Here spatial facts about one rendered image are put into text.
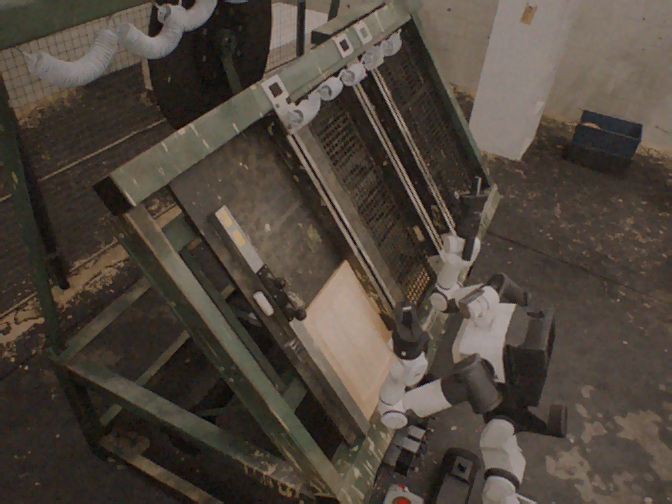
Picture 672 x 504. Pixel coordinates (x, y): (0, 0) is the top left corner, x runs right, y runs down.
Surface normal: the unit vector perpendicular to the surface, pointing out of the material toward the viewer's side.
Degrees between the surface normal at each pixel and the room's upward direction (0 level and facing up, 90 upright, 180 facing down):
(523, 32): 90
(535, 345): 23
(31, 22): 90
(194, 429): 0
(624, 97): 90
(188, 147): 53
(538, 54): 90
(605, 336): 0
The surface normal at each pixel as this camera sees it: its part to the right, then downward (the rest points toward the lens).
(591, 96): -0.52, 0.53
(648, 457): 0.07, -0.76
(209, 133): 0.76, -0.19
